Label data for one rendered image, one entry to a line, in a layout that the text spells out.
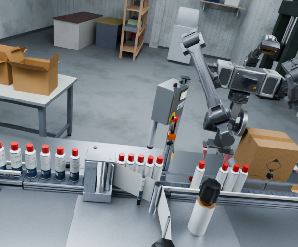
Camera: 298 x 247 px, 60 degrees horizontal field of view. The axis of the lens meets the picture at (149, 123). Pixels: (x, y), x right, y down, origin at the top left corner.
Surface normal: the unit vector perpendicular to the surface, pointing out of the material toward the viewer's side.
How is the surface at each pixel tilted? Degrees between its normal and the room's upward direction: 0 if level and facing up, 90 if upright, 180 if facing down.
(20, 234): 0
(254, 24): 90
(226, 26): 90
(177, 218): 0
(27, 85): 90
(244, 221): 0
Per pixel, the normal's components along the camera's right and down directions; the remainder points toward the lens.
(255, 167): 0.04, 0.48
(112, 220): 0.16, -0.87
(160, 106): -0.51, 0.33
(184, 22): -0.15, 0.29
